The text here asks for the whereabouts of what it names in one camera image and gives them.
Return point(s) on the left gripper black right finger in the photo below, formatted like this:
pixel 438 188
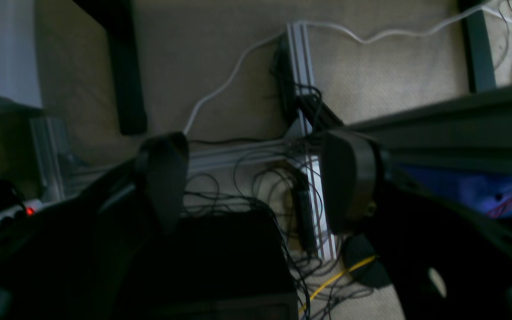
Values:
pixel 446 261

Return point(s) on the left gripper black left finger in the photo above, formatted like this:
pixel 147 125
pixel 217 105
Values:
pixel 70 260

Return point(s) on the black box on floor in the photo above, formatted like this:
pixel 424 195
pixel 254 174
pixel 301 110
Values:
pixel 226 267

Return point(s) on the black table leg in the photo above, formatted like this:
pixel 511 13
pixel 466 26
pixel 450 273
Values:
pixel 115 17

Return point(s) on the aluminium frame rail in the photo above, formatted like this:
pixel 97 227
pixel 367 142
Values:
pixel 63 177

